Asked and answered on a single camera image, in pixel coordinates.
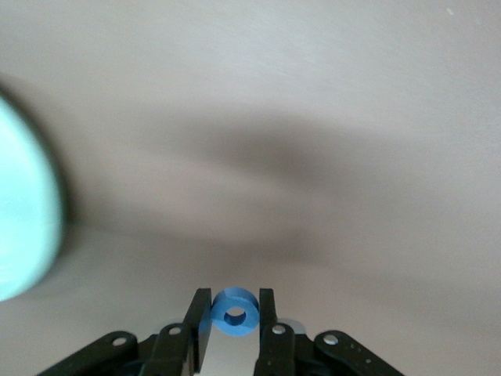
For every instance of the blue foam letter o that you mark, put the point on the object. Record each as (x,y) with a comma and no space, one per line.
(250,313)

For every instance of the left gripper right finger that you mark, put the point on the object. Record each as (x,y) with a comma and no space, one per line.
(278,348)

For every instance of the brown table cover sheet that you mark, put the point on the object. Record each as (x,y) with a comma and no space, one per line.
(274,58)

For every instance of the pale green round plate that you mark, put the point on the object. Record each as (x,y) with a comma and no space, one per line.
(23,203)

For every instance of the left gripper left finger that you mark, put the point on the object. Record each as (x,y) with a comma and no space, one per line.
(168,348)

